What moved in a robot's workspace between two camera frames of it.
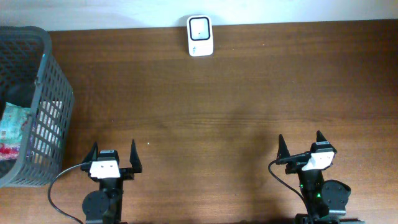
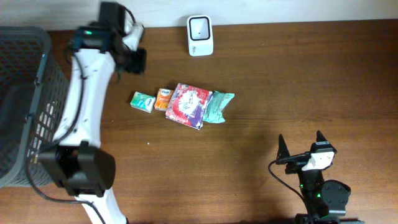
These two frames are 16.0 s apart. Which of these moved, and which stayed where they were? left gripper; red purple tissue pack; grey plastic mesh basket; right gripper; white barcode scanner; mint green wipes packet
Moved: red purple tissue pack; left gripper; mint green wipes packet
Stayed: white barcode scanner; grey plastic mesh basket; right gripper
